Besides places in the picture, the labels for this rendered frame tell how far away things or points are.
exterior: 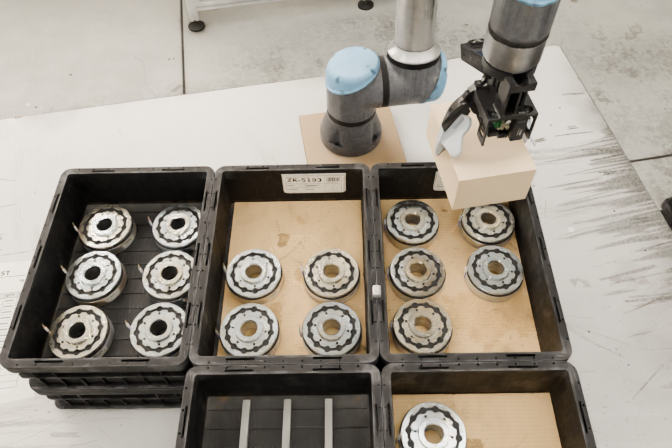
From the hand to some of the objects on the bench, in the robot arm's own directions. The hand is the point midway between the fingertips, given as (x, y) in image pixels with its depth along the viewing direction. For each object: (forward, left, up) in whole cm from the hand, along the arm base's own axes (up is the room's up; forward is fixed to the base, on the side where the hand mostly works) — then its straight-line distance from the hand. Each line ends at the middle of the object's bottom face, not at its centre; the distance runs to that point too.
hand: (479, 144), depth 95 cm
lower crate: (-6, -61, -41) cm, 74 cm away
